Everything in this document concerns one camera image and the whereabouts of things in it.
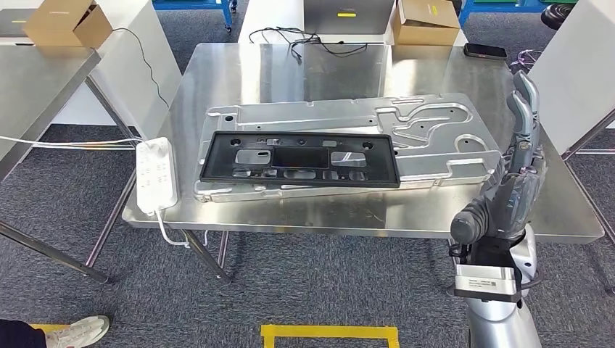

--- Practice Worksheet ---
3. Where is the stainless steel workbench table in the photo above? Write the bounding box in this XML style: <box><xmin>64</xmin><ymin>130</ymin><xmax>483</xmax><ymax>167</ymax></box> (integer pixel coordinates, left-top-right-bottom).
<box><xmin>120</xmin><ymin>42</ymin><xmax>606</xmax><ymax>284</ymax></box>

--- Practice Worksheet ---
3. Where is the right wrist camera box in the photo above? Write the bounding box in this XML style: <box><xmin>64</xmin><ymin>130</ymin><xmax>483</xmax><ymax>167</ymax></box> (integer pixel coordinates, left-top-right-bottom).
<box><xmin>453</xmin><ymin>264</ymin><xmax>517</xmax><ymax>295</ymax></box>

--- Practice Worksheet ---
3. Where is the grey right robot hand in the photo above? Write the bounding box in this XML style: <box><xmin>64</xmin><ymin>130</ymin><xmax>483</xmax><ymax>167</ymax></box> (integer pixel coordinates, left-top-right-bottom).
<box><xmin>482</xmin><ymin>69</ymin><xmax>549</xmax><ymax>240</ymax></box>

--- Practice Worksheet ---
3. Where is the black round stool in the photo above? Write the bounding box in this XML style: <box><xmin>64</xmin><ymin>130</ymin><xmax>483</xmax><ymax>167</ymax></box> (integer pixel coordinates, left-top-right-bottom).
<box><xmin>540</xmin><ymin>4</ymin><xmax>575</xmax><ymax>30</ymax></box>

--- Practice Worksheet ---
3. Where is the white table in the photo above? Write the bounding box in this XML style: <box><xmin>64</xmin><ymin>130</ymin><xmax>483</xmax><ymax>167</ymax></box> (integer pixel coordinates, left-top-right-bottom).
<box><xmin>239</xmin><ymin>0</ymin><xmax>476</xmax><ymax>46</ymax></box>

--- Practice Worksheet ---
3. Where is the stamped sheet metal plate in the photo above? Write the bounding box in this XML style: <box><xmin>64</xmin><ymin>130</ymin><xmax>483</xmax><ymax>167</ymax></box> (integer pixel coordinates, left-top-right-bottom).
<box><xmin>193</xmin><ymin>92</ymin><xmax>503</xmax><ymax>204</ymax></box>

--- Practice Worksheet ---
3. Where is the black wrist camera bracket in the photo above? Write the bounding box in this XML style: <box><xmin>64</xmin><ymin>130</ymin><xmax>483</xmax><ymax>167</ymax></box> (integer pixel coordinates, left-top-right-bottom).
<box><xmin>449</xmin><ymin>237</ymin><xmax>524</xmax><ymax>304</ymax></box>

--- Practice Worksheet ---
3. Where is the black plastic panel part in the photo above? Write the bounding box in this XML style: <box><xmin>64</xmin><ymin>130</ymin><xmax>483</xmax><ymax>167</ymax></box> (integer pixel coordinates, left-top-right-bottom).
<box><xmin>199</xmin><ymin>132</ymin><xmax>402</xmax><ymax>189</ymax></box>

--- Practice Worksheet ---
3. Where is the brown cardboard box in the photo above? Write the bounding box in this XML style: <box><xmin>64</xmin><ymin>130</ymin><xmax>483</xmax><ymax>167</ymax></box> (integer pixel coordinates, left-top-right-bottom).
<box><xmin>392</xmin><ymin>0</ymin><xmax>461</xmax><ymax>46</ymax></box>
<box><xmin>22</xmin><ymin>0</ymin><xmax>114</xmax><ymax>49</ymax></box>

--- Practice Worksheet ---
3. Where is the thin black cable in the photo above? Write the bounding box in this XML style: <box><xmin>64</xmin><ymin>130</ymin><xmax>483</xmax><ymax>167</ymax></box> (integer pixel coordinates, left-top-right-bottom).
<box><xmin>112</xmin><ymin>27</ymin><xmax>170</xmax><ymax>109</ymax></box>

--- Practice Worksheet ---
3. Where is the black smartphone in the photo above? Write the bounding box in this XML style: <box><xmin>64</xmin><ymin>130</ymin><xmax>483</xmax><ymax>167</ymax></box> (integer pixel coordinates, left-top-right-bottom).
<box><xmin>463</xmin><ymin>42</ymin><xmax>508</xmax><ymax>61</ymax></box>

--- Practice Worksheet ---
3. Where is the blue metal bench frame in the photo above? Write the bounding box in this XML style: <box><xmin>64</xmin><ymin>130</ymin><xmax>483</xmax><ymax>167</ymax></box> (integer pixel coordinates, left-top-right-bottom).
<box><xmin>152</xmin><ymin>0</ymin><xmax>239</xmax><ymax>32</ymax></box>
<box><xmin>458</xmin><ymin>0</ymin><xmax>577</xmax><ymax>28</ymax></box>

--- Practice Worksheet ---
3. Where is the tangled black cable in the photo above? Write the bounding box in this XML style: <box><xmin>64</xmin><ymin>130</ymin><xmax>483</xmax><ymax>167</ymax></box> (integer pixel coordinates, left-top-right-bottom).
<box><xmin>248</xmin><ymin>26</ymin><xmax>368</xmax><ymax>65</ymax></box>

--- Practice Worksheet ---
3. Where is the grey laptop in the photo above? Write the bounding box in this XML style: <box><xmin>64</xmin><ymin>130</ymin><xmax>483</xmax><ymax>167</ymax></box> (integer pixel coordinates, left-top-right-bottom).
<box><xmin>303</xmin><ymin>0</ymin><xmax>396</xmax><ymax>36</ymax></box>

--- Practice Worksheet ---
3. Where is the person's left shoe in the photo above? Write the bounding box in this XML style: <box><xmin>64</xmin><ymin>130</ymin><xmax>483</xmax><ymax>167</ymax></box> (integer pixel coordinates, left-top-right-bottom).
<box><xmin>45</xmin><ymin>315</ymin><xmax>110</xmax><ymax>348</ymax></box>

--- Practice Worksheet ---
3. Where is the white power cable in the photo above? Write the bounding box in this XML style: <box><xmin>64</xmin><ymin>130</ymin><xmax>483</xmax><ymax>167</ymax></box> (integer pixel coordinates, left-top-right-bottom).
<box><xmin>0</xmin><ymin>135</ymin><xmax>144</xmax><ymax>150</ymax></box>
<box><xmin>154</xmin><ymin>210</ymin><xmax>210</xmax><ymax>249</ymax></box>

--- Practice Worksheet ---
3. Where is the white divider board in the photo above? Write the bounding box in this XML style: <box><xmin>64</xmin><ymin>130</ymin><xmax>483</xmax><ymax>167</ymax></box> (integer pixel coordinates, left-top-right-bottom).
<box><xmin>526</xmin><ymin>0</ymin><xmax>615</xmax><ymax>156</ymax></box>
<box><xmin>50</xmin><ymin>0</ymin><xmax>183</xmax><ymax>140</ymax></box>

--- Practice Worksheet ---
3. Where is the large white power strip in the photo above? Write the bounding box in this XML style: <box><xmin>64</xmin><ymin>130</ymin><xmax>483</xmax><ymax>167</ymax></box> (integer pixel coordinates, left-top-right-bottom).
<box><xmin>135</xmin><ymin>136</ymin><xmax>180</xmax><ymax>215</ymax></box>

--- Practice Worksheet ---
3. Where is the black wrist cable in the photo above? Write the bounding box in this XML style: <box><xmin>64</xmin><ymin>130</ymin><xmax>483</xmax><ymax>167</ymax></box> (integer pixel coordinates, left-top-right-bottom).
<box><xmin>521</xmin><ymin>268</ymin><xmax>542</xmax><ymax>292</ymax></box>

